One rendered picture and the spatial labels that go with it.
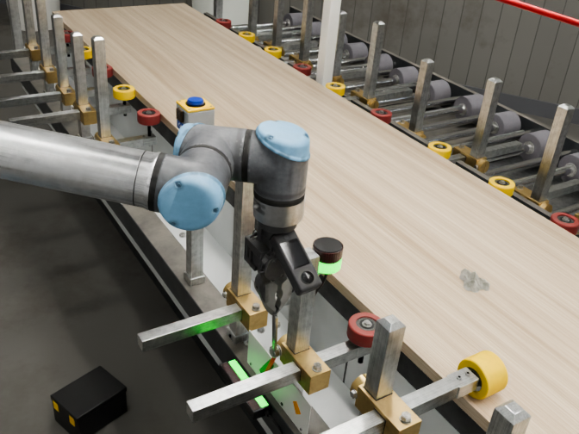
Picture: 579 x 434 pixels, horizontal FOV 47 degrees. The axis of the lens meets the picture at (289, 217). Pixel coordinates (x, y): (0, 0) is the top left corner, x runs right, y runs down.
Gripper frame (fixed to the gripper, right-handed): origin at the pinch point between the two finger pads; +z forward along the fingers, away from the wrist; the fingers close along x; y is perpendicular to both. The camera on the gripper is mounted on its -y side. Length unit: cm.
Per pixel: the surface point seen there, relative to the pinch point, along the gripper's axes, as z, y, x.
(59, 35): -1, 176, -8
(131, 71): 13, 166, -32
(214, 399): 14.9, -2.1, 13.8
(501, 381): 5.5, -30.5, -31.0
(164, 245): 32, 72, -7
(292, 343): 12.0, 1.7, -5.9
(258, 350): 23.5, 13.3, -5.2
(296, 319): 5.2, 1.2, -6.0
